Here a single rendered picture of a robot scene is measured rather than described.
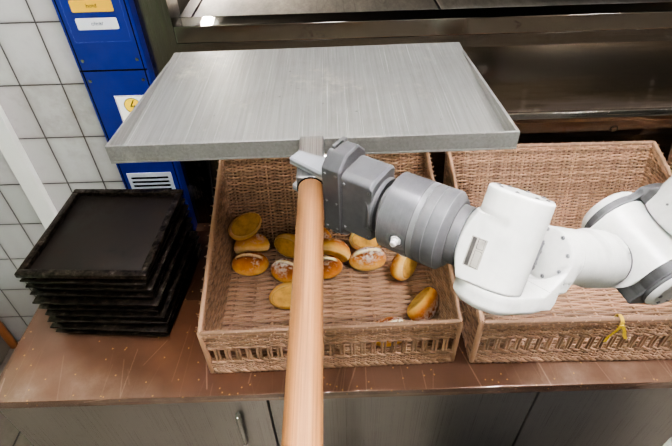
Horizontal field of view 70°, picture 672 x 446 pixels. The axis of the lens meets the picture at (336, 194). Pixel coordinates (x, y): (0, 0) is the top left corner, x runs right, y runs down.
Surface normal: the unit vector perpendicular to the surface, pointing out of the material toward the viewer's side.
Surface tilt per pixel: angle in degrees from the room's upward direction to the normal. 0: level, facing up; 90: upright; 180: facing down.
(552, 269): 61
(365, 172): 1
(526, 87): 70
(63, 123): 90
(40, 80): 90
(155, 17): 90
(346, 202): 90
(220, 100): 0
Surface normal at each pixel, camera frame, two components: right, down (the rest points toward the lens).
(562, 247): -0.81, -0.12
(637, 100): 0.01, 0.34
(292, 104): -0.03, -0.77
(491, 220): -0.48, 0.04
